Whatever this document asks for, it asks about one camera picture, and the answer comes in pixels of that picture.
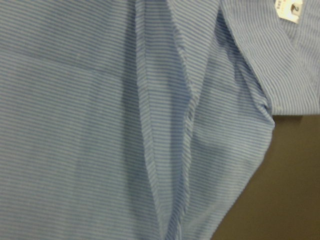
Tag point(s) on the light blue striped shirt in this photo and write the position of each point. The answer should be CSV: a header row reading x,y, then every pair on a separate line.
x,y
144,119

